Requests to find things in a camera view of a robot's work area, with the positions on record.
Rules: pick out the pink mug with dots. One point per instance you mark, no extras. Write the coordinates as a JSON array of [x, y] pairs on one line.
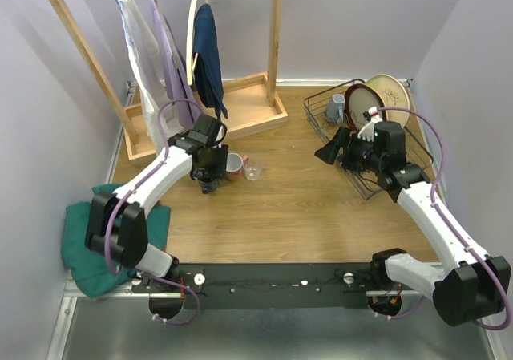
[[234, 166]]

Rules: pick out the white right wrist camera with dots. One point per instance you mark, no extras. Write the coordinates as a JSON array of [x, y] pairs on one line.
[[367, 131]]

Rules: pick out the clear drinking glass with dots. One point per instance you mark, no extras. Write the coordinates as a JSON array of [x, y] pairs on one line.
[[253, 166]]

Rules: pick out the navy hanging garment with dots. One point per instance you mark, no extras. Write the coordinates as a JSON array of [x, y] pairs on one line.
[[207, 72]]

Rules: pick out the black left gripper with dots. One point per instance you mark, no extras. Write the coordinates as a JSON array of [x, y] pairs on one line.
[[205, 174]]

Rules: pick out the red rimmed plate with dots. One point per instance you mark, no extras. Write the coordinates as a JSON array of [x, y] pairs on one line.
[[359, 98]]

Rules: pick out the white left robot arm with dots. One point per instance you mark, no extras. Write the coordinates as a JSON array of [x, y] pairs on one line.
[[117, 226]]

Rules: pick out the wooden clothes rack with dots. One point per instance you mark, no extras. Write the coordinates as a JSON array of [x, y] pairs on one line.
[[252, 102]]

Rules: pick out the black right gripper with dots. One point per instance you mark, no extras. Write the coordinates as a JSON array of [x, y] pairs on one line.
[[329, 151]]

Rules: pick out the green cloth pile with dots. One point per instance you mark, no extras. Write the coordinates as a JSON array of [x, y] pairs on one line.
[[89, 269]]

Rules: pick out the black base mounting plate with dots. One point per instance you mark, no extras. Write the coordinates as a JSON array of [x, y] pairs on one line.
[[283, 286]]

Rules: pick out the grey blue mug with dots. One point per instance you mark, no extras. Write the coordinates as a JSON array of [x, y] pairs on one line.
[[334, 112]]

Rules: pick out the white hanging garment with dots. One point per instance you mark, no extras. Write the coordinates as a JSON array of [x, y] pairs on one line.
[[160, 117]]

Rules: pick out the lavender hanging garment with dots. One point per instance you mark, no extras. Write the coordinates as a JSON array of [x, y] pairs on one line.
[[186, 107]]

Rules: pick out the cream plate with branch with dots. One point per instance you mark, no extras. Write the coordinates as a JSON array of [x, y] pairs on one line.
[[393, 94]]

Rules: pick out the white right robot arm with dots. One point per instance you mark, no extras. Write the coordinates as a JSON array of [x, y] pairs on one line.
[[471, 284]]

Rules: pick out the black wire dish rack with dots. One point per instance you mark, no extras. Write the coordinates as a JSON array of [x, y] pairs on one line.
[[315, 110]]

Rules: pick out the cream round hanger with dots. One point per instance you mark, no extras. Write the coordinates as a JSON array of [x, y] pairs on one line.
[[191, 57]]

